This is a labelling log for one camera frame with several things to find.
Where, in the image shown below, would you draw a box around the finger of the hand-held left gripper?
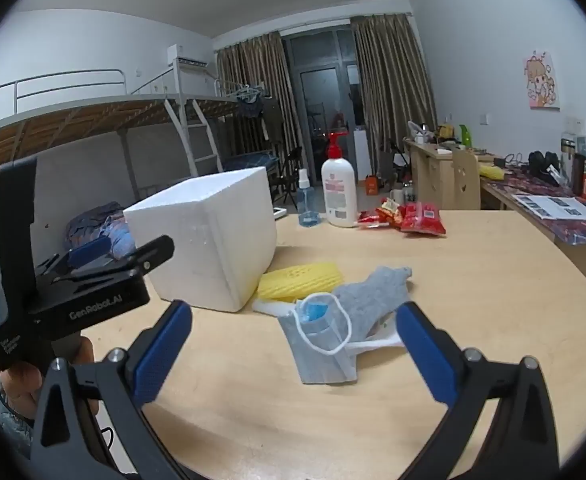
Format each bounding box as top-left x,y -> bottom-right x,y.
48,235 -> 175,286
65,236 -> 114,268

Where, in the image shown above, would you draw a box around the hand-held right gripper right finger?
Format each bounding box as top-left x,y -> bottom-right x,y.
395,302 -> 558,480

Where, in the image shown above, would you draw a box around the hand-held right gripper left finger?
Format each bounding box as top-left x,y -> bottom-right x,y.
32,300 -> 194,480

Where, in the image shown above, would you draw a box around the white foam box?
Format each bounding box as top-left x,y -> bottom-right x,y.
123,166 -> 278,312

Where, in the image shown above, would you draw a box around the blue face mask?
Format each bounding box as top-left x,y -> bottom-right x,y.
278,292 -> 358,386

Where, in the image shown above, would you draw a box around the person's left hand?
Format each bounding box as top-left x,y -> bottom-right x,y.
0,336 -> 96,420

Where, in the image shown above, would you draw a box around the blue patterned blanket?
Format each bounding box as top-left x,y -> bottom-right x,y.
65,201 -> 136,261

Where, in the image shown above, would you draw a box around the grey sock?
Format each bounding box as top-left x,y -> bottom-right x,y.
333,266 -> 414,338

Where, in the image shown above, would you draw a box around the metal bunk bed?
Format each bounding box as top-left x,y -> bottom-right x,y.
0,69 -> 184,261
173,55 -> 284,196

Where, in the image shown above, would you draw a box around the large red snack packet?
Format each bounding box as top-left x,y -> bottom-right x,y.
400,201 -> 447,236

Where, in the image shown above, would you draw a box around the metal bed ladder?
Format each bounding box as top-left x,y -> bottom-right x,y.
165,97 -> 224,176

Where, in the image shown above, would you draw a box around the yellow ribbed sponge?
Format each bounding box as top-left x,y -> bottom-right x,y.
257,261 -> 344,303

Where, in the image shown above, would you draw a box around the small red snack packet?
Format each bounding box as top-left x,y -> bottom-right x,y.
357,210 -> 388,229

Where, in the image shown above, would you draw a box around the orange red snack packet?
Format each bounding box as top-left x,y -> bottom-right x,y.
375,197 -> 404,226

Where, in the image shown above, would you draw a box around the blue plaid bedding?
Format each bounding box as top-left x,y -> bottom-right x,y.
223,152 -> 280,171

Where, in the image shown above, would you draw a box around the blue spray bottle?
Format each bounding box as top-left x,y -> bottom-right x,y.
297,168 -> 322,226

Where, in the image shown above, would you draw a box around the wooden desk cabinet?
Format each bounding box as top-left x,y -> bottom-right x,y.
403,137 -> 484,211

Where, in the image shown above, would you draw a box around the wooden chair with cutouts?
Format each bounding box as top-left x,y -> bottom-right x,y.
450,147 -> 484,211

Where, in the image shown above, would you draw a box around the black folding chair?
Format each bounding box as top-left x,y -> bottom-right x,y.
275,147 -> 306,206

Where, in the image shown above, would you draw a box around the white lotion pump bottle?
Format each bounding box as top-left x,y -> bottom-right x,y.
320,130 -> 358,229

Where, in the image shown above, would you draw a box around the hanging dark clothes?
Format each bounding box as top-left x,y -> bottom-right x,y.
235,87 -> 284,143

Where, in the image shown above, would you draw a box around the printed paper sheets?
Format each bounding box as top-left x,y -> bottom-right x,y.
513,194 -> 586,222

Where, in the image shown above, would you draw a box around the desk with patterned cover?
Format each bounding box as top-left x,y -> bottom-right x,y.
480,162 -> 586,306

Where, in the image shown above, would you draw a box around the white air conditioner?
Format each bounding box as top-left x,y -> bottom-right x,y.
167,45 -> 208,68

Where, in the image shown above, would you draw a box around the brown curtain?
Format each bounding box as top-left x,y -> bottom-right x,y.
350,12 -> 438,161
214,31 -> 306,161

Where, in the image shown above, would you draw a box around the black bag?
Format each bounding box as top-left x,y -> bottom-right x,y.
528,150 -> 564,183

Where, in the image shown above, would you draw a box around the glass balcony door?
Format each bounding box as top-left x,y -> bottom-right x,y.
280,27 -> 368,181

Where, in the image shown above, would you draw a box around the cartoon wall poster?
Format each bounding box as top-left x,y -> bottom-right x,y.
523,51 -> 561,110

